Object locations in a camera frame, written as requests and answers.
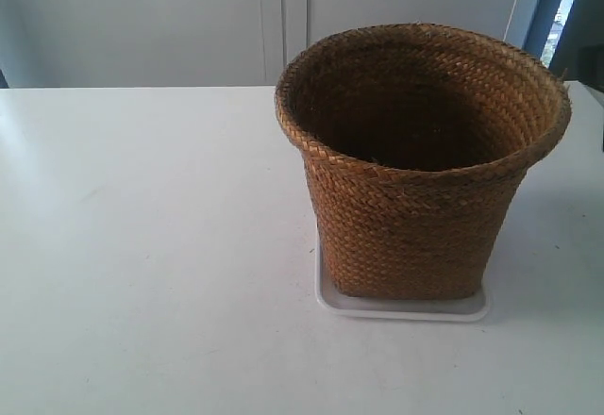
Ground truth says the brown woven wicker basket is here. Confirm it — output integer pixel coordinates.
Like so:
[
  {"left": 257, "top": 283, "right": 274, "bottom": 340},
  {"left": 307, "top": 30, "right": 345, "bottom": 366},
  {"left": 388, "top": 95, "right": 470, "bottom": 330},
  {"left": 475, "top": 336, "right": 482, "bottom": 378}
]
[{"left": 275, "top": 23, "right": 572, "bottom": 300}]

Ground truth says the white rectangular plastic tray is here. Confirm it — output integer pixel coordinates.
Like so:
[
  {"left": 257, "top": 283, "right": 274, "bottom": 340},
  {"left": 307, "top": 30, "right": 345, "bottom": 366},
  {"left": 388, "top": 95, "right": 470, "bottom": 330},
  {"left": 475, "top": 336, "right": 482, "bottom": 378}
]
[{"left": 315, "top": 241, "right": 492, "bottom": 323}]

